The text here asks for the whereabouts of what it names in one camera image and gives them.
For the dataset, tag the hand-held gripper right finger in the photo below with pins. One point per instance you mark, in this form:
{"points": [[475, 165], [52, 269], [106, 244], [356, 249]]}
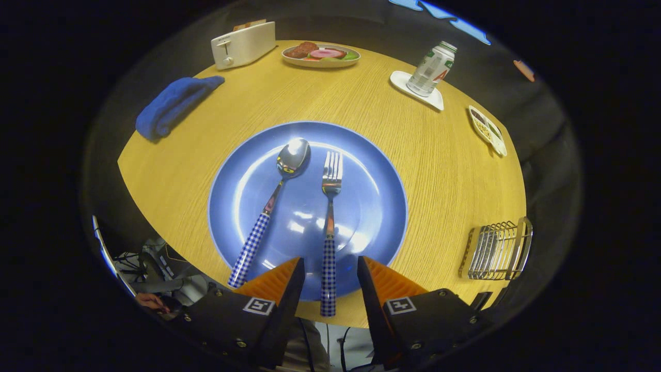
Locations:
{"points": [[374, 310]]}

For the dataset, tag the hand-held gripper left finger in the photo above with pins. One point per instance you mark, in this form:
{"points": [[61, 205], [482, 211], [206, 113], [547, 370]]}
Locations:
{"points": [[286, 310]]}

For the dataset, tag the blue round plate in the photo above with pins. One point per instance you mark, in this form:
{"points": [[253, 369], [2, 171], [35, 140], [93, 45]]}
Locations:
{"points": [[361, 206]]}

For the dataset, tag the white divided bean dish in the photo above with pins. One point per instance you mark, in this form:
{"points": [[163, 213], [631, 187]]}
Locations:
{"points": [[488, 132]]}

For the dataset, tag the white square coaster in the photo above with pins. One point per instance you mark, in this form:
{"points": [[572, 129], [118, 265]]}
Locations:
{"points": [[400, 80]]}

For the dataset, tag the folded blue cloth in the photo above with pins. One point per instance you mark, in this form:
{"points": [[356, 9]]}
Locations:
{"points": [[170, 106]]}

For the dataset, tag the oval plate of food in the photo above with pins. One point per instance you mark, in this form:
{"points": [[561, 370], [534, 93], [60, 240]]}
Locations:
{"points": [[320, 63]]}

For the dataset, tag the green lettuce leaf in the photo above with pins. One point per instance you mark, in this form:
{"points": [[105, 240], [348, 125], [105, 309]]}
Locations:
{"points": [[351, 55]]}

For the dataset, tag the pink ham slice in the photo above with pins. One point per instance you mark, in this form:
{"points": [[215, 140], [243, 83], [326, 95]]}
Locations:
{"points": [[328, 53]]}

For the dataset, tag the brown meat patty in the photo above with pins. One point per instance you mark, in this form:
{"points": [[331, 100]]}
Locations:
{"points": [[302, 49]]}

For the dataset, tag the white toaster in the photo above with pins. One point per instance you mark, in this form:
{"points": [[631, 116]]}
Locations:
{"points": [[248, 45]]}

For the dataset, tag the brown toast slice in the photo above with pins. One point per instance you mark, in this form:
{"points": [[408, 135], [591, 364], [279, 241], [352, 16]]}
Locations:
{"points": [[258, 22], [241, 26]]}

